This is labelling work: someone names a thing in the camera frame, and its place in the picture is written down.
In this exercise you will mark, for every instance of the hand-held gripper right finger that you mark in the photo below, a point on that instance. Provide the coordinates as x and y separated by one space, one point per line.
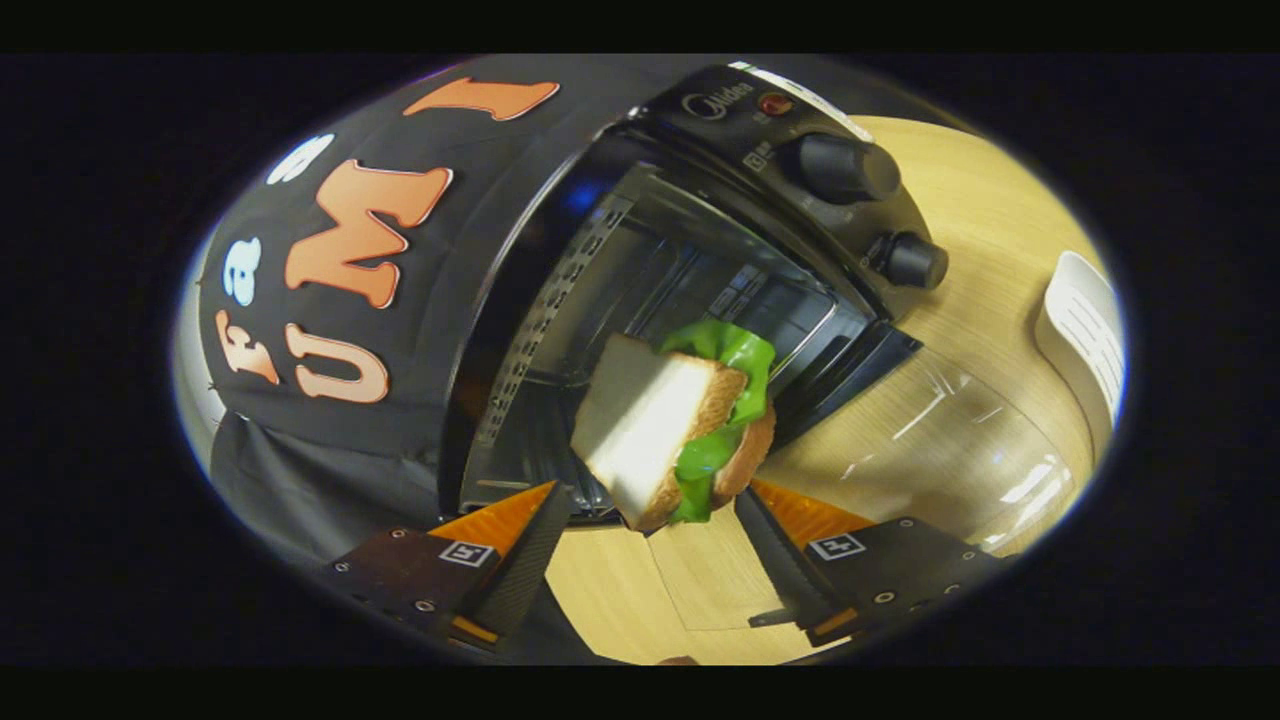
785 570

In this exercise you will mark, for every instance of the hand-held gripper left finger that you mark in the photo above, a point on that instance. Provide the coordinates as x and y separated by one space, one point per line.
520 575

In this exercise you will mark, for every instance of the lettuce sandwich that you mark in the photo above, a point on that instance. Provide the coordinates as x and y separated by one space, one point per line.
650 420

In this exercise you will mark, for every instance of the black toaster oven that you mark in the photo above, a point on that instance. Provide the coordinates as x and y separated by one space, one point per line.
840 165

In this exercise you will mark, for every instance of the white pop-up toaster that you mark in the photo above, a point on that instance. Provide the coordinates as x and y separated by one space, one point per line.
1085 340

